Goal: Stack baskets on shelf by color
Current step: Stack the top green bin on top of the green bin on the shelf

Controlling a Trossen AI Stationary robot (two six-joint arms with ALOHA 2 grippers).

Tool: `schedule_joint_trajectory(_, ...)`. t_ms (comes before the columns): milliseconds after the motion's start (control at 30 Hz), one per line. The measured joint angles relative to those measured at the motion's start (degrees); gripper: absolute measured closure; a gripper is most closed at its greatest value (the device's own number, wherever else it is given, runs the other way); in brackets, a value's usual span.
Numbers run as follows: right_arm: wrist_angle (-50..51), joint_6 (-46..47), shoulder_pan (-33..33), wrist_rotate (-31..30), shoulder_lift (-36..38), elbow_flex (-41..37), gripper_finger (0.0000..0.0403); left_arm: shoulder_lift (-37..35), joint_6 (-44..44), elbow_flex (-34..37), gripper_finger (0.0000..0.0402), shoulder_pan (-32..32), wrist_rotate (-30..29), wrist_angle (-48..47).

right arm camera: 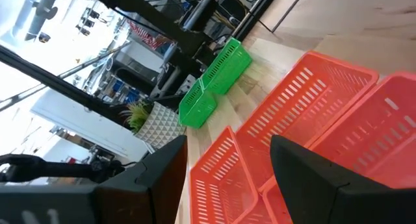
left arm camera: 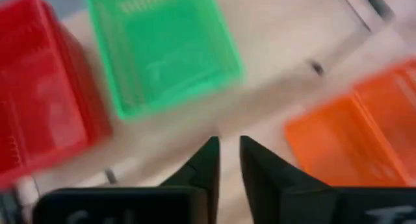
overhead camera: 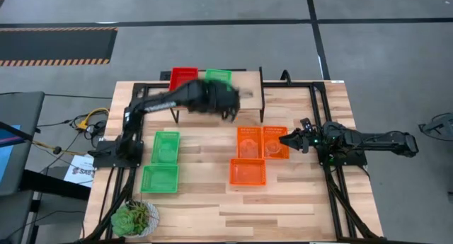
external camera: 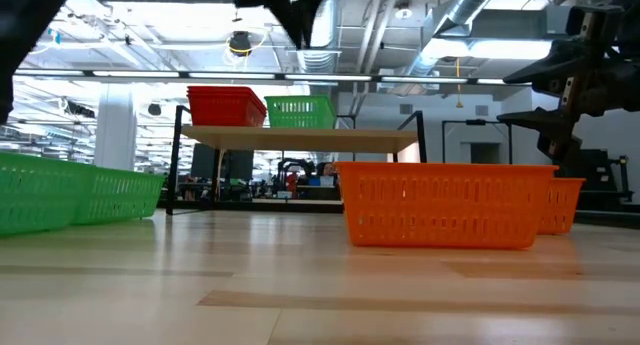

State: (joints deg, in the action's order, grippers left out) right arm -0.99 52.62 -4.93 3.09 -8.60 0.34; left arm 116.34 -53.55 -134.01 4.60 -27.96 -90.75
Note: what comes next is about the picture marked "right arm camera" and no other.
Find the person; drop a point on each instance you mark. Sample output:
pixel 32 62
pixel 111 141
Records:
pixel 146 35

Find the white pot with green plant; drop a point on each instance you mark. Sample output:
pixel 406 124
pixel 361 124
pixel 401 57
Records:
pixel 159 128

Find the orange plastic basket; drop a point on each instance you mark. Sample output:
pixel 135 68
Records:
pixel 312 97
pixel 221 188
pixel 383 136

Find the black aluminium rig frame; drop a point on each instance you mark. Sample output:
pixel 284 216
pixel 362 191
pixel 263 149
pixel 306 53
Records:
pixel 65 87

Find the blue storage bins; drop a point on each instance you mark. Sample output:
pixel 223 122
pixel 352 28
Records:
pixel 125 94

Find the red plastic basket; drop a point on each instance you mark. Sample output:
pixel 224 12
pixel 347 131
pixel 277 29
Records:
pixel 276 207

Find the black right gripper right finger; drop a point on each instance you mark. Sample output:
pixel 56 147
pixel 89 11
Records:
pixel 312 191

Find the green plastic basket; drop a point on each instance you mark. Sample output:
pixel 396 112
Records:
pixel 196 107
pixel 227 68

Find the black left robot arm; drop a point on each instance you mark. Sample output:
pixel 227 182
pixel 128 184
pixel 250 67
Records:
pixel 156 16

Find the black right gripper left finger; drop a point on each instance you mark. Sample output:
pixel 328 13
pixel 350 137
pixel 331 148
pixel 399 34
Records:
pixel 156 191

